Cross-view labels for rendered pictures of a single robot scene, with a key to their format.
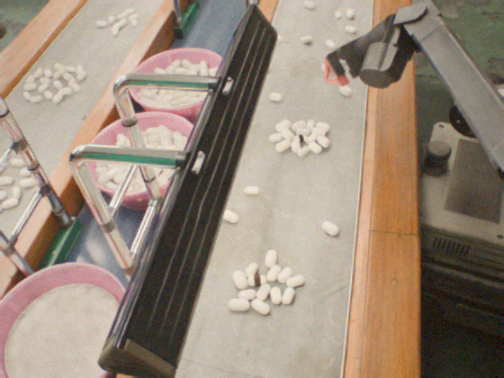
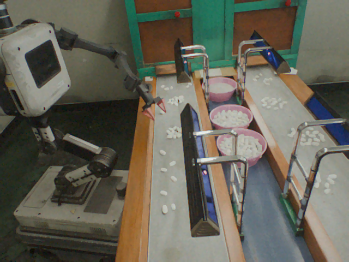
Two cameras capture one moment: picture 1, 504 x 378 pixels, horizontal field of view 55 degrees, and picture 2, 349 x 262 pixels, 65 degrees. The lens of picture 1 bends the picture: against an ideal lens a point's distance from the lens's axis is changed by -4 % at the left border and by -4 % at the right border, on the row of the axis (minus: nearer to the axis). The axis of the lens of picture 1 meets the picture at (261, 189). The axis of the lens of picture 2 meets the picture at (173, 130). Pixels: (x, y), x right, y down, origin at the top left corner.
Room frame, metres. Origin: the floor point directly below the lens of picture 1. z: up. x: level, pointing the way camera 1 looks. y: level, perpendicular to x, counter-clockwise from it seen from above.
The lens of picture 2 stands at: (2.13, -0.44, 1.71)
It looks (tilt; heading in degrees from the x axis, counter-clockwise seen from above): 35 degrees down; 166
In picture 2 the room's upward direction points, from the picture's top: 6 degrees counter-clockwise
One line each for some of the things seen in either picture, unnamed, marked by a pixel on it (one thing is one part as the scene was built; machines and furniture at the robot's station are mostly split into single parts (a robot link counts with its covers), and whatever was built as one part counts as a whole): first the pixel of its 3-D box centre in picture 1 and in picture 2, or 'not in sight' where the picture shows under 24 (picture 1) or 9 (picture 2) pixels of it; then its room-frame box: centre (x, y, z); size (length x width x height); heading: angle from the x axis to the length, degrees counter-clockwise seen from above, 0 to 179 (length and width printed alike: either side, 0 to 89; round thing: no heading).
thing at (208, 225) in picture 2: not in sight; (194, 154); (1.42, -0.20, 1.08); 0.62 x 0.08 x 0.07; 164
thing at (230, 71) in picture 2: not in sight; (215, 72); (0.19, 0.44, 0.77); 0.33 x 0.15 x 0.01; 74
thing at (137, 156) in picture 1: (179, 215); (194, 81); (0.52, 0.14, 0.90); 0.20 x 0.19 x 0.45; 164
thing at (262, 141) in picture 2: (181, 90); (240, 149); (1.09, 0.18, 0.72); 0.27 x 0.27 x 0.10
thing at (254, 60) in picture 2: not in sight; (254, 60); (0.23, 0.78, 0.83); 0.30 x 0.06 x 0.07; 74
